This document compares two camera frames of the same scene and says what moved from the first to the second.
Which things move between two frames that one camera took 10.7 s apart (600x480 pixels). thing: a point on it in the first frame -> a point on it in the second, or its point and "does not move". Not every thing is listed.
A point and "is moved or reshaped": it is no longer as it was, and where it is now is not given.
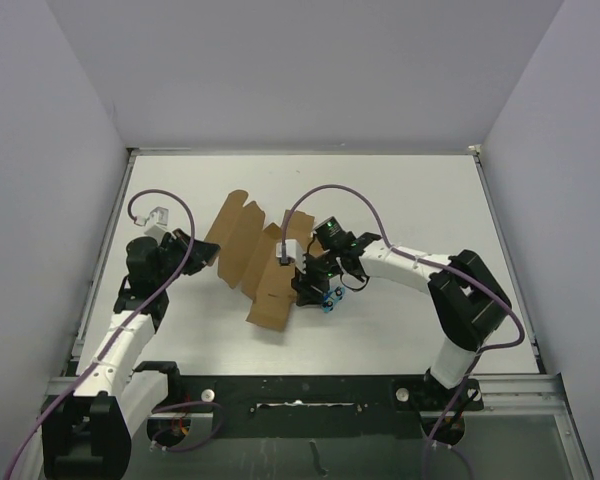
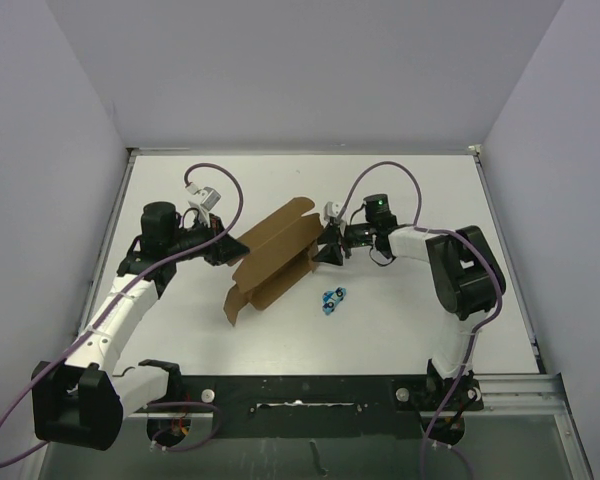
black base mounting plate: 324,406 does not move
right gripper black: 303,284 -> 331,253
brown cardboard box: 243,252 is moved or reshaped
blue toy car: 332,298 does not move
